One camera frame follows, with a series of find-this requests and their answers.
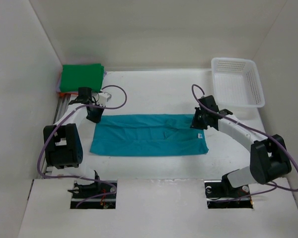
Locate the orange t shirt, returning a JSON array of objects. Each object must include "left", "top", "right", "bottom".
[{"left": 59, "top": 92, "right": 78, "bottom": 97}]

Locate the green t shirt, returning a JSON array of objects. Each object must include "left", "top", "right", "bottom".
[{"left": 59, "top": 63, "right": 105, "bottom": 93}]

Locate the lavender t shirt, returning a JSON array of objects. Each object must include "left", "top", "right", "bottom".
[{"left": 56, "top": 72, "right": 106, "bottom": 93}]

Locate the teal t shirt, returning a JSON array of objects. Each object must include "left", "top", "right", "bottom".
[{"left": 89, "top": 114, "right": 209, "bottom": 157}]

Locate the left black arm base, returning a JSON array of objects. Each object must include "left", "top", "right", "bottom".
[{"left": 68, "top": 181, "right": 117, "bottom": 210}]

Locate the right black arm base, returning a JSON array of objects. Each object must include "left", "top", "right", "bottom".
[{"left": 204, "top": 180, "right": 253, "bottom": 209}]

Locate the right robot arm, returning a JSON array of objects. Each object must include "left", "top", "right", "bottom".
[{"left": 191, "top": 95, "right": 292, "bottom": 196}]

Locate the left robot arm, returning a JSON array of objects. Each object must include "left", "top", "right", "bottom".
[{"left": 43, "top": 87, "right": 104, "bottom": 198}]

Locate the white laundry basket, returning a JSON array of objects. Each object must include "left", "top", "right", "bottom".
[{"left": 211, "top": 58, "right": 265, "bottom": 108}]

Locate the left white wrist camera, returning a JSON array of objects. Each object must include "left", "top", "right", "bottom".
[{"left": 96, "top": 92, "right": 112, "bottom": 107}]

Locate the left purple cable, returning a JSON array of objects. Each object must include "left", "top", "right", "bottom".
[{"left": 36, "top": 84, "right": 128, "bottom": 208}]

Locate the purple cable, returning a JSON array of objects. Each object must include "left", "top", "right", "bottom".
[
  {"left": 191, "top": 84, "right": 298, "bottom": 202},
  {"left": 36, "top": 84, "right": 128, "bottom": 208}
]

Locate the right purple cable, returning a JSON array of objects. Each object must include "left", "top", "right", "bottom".
[{"left": 191, "top": 84, "right": 298, "bottom": 202}]

